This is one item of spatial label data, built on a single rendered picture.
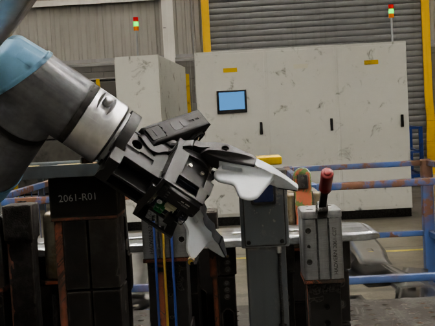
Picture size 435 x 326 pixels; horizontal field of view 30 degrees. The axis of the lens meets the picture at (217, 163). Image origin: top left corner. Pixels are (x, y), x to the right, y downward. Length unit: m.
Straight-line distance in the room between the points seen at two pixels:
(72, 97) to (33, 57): 0.06
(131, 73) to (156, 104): 0.45
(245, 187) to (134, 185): 0.12
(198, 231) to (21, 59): 0.29
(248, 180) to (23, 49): 0.28
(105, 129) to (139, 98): 8.46
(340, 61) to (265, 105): 0.99
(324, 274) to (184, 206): 0.53
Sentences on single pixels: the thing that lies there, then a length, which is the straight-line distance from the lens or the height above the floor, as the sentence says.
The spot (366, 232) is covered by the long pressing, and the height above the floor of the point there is 1.00.
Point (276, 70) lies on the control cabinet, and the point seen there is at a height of 1.75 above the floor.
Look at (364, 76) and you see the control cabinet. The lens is 9.41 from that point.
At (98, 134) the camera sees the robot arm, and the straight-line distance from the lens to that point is 0.87.
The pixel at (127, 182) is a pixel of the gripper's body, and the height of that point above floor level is 1.16.
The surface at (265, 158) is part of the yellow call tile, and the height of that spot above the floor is 1.16.
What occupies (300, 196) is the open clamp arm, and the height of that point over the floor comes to 1.05.
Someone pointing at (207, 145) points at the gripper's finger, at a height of 1.19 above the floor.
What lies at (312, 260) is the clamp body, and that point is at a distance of 1.36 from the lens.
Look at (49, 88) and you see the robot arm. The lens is 0.87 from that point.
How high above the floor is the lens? 1.22
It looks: 3 degrees down
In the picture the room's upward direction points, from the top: 3 degrees counter-clockwise
